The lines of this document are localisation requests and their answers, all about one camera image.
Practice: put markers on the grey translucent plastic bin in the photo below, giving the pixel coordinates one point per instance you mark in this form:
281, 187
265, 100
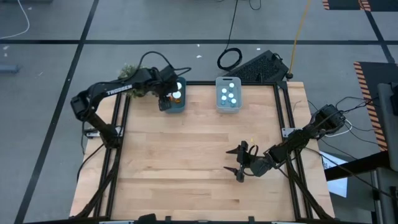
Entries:
228, 109

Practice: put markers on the teal plastic bin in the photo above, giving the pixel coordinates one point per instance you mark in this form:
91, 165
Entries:
178, 108

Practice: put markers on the small green potted plant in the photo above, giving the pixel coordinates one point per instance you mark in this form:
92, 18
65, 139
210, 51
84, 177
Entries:
126, 71

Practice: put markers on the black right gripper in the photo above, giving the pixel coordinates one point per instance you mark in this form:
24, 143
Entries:
259, 166

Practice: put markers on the white ball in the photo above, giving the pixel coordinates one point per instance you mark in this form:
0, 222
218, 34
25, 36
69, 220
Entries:
176, 95

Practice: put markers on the large hazard-striped black mat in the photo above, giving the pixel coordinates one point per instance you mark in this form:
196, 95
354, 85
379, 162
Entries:
373, 73

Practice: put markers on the grey-blue floor object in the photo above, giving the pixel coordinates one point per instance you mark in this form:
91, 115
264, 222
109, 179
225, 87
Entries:
9, 68

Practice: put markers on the person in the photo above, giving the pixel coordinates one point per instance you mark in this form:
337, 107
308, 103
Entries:
146, 218

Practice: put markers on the small hazard-striped black mat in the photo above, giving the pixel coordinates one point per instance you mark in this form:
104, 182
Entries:
342, 3

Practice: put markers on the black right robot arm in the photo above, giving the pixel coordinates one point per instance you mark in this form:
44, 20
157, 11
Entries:
298, 140

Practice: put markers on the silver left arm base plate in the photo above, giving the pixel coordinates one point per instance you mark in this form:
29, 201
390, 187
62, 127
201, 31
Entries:
91, 134

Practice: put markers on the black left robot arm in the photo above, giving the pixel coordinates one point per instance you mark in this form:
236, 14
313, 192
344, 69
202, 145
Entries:
118, 89

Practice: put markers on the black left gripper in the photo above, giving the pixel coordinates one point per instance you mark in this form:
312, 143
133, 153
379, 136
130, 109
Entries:
164, 87

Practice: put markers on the black aluminium table frame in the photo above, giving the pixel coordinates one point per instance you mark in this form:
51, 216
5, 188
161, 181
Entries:
202, 83

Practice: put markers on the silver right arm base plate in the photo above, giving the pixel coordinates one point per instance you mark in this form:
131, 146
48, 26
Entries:
286, 132

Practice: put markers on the white paper sheet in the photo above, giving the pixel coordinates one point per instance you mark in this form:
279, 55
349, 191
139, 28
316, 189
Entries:
337, 185

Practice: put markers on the black frame clamp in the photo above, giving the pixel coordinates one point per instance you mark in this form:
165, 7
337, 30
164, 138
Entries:
168, 220
251, 220

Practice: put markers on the dark diagonal beam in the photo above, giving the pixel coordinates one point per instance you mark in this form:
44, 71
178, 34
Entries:
354, 166

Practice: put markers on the grey cabinet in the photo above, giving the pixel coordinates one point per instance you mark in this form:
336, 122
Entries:
387, 124

